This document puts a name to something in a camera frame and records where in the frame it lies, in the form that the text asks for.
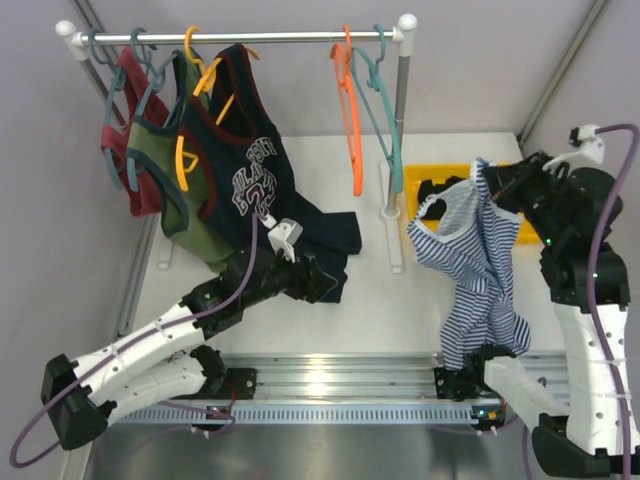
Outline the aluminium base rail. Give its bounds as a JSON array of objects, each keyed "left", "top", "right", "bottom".
[{"left": 117, "top": 353, "right": 569, "bottom": 430}]

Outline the teal hanger under green top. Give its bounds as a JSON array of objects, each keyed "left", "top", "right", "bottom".
[{"left": 124, "top": 27, "right": 182, "bottom": 193}]

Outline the yellow plastic tray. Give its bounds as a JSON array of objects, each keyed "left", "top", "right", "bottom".
[{"left": 404, "top": 164, "right": 539, "bottom": 244}]

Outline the blue white striped tank top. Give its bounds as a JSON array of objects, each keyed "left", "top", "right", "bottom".
[{"left": 407, "top": 157, "right": 531, "bottom": 371}]

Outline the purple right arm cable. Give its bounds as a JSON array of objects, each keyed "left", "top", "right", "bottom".
[{"left": 519, "top": 122, "right": 640, "bottom": 480}]

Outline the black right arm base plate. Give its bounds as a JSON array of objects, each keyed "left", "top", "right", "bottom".
[{"left": 433, "top": 367, "right": 499, "bottom": 401}]

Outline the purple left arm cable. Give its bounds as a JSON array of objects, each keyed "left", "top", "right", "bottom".
[{"left": 8, "top": 210, "right": 265, "bottom": 469}]

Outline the navy basketball tank top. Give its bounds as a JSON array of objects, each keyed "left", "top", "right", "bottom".
[{"left": 179, "top": 44, "right": 362, "bottom": 303}]

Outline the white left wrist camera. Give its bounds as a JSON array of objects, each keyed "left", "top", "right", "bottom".
[{"left": 259, "top": 214, "right": 303, "bottom": 263}]

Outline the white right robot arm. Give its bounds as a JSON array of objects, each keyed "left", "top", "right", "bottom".
[{"left": 466, "top": 152, "right": 639, "bottom": 479}]

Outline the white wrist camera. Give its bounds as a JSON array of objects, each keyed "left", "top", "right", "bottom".
[
  {"left": 542, "top": 124, "right": 605, "bottom": 175},
  {"left": 259, "top": 214, "right": 303, "bottom": 263}
]

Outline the maroon tank top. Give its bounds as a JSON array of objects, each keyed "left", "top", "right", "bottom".
[{"left": 100, "top": 47, "right": 162, "bottom": 217}]

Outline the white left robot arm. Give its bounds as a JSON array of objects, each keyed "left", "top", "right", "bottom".
[{"left": 41, "top": 248, "right": 338, "bottom": 451}]

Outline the teal plastic hanger right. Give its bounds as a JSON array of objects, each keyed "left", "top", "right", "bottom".
[{"left": 349, "top": 23, "right": 404, "bottom": 195}]

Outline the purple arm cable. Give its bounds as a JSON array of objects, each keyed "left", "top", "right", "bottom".
[
  {"left": 8, "top": 210, "right": 265, "bottom": 469},
  {"left": 519, "top": 122, "right": 640, "bottom": 480}
]

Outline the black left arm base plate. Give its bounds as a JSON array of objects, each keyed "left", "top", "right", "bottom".
[{"left": 197, "top": 368, "right": 257, "bottom": 400}]

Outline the green tank top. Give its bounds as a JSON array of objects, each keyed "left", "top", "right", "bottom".
[{"left": 126, "top": 50, "right": 234, "bottom": 273}]

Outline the black folded garment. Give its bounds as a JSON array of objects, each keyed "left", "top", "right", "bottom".
[{"left": 417, "top": 176, "right": 478, "bottom": 221}]

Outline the yellow plastic hanger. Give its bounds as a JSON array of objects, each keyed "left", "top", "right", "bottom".
[{"left": 174, "top": 25, "right": 261, "bottom": 192}]

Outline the orange plastic hanger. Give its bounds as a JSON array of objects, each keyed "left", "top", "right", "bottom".
[{"left": 330, "top": 24, "right": 364, "bottom": 197}]

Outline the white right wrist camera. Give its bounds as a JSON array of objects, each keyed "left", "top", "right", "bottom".
[{"left": 542, "top": 124, "right": 605, "bottom": 175}]

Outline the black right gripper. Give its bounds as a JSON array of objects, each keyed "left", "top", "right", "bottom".
[{"left": 481, "top": 148, "right": 568, "bottom": 245}]

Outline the silver white clothes rack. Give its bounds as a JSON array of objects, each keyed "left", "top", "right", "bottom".
[{"left": 55, "top": 13, "right": 418, "bottom": 274}]

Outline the teal hanger under maroon top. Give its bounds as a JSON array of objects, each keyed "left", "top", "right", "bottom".
[{"left": 88, "top": 27, "right": 126, "bottom": 190}]

